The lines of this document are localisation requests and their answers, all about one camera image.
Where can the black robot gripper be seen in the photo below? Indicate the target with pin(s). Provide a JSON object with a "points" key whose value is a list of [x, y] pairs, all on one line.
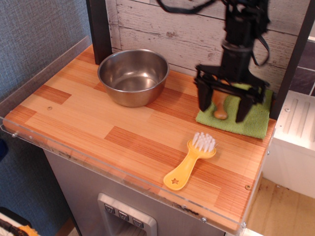
{"points": [[233, 77]]}

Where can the toy chicken drumstick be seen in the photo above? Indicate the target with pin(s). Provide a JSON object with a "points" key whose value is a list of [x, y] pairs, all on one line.
{"points": [[218, 98]]}

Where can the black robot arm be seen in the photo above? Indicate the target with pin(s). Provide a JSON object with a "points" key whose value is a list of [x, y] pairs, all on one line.
{"points": [[245, 22]]}

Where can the green cloth towel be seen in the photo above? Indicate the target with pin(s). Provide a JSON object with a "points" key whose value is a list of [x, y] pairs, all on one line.
{"points": [[254, 125]]}

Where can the yellow scrub brush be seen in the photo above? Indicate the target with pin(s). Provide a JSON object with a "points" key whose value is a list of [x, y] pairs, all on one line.
{"points": [[201, 146]]}

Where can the stainless steel bowl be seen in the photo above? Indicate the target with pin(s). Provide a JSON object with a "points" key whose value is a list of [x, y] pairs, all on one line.
{"points": [[134, 78]]}

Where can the white toy sink unit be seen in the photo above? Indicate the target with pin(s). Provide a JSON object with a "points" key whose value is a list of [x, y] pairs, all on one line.
{"points": [[290, 161]]}

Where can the silver dispenser panel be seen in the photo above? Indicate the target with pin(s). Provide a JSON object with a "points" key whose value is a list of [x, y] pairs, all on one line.
{"points": [[121, 219]]}

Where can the grey toy fridge cabinet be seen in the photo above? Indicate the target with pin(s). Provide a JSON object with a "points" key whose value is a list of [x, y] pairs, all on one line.
{"points": [[81, 187]]}

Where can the clear acrylic left guard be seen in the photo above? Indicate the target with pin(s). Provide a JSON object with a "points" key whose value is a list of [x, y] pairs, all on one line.
{"points": [[24, 91]]}

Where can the dark right post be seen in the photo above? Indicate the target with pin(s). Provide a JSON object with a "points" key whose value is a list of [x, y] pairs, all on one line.
{"points": [[294, 60]]}

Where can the dark post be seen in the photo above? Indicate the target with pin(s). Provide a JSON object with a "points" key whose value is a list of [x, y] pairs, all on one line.
{"points": [[100, 31], [294, 60]]}

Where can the dark left post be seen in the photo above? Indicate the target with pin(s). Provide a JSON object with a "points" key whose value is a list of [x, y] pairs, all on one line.
{"points": [[100, 31]]}

